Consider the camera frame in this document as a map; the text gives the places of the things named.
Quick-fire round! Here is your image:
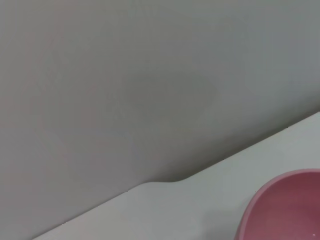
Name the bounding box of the pink plastic bowl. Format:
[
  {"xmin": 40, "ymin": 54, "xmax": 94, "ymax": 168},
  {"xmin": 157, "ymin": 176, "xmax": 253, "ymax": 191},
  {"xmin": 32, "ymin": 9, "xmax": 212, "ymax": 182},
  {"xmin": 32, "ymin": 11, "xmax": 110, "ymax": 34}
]
[{"xmin": 233, "ymin": 168, "xmax": 320, "ymax": 240}]

